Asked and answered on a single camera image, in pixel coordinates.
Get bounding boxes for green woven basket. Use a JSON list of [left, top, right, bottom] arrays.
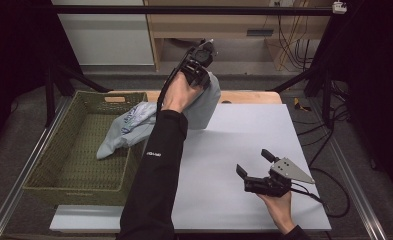
[[22, 90, 149, 207]]

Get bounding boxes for black metal stand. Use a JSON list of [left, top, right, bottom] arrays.
[[44, 62, 114, 128], [266, 63, 334, 128]]

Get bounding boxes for small white device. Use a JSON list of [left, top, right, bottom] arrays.
[[331, 0, 348, 15]]

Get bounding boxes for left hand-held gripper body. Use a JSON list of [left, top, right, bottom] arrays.
[[181, 38, 218, 73]]

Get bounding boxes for black horizontal frame bar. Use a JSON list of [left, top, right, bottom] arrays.
[[50, 4, 335, 17]]

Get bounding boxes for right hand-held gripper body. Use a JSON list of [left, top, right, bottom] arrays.
[[243, 156, 317, 198]]

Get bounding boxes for aluminium frame rail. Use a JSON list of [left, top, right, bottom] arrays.
[[0, 95, 72, 240], [307, 98, 389, 240]]

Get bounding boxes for wooden table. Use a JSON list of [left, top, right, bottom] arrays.
[[108, 89, 283, 105]]

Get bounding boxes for yellow and black tape piece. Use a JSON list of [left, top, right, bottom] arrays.
[[293, 97, 313, 113]]

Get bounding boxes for person's right hand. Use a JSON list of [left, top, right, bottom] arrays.
[[255, 190, 297, 236]]

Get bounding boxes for person's left hand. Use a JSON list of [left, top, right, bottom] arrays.
[[161, 71, 205, 115]]

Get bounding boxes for black curtain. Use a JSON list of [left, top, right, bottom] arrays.
[[312, 0, 393, 204], [0, 0, 84, 158]]

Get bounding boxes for light grey table board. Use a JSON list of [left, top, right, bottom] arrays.
[[49, 103, 332, 233]]

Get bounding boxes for bundle of hanging cables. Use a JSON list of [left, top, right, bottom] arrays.
[[263, 0, 315, 72]]

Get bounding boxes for wooden desk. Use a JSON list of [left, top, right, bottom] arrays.
[[143, 0, 332, 72]]

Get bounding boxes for black floor cables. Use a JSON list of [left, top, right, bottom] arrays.
[[292, 79, 352, 168]]

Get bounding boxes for light grey cloth garment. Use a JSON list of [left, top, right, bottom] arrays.
[[96, 71, 222, 160]]

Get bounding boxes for grey socket strip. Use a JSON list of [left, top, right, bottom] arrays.
[[246, 29, 275, 37]]

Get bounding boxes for white cabinet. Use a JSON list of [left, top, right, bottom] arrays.
[[51, 0, 155, 67]]

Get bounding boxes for right hand-held gripper cable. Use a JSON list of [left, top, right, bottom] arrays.
[[289, 166, 352, 219]]

